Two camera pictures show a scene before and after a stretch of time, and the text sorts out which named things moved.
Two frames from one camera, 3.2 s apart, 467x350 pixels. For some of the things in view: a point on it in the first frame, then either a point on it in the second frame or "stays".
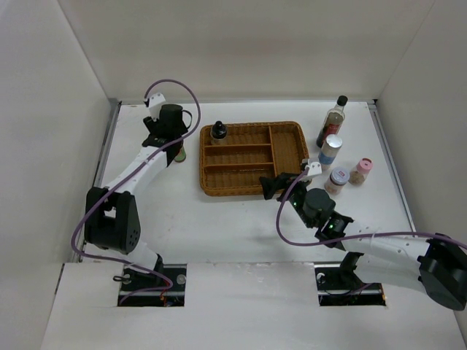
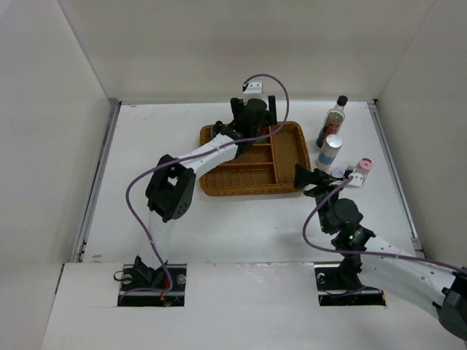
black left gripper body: x=152 y=125 → x=265 y=122
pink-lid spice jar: x=360 y=172 stays
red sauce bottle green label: x=182 y=155 → x=263 y=132
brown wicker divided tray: x=252 y=151 stays
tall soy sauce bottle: x=333 y=121 stays
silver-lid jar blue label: x=329 y=151 stays
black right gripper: x=270 y=185 → x=303 y=177
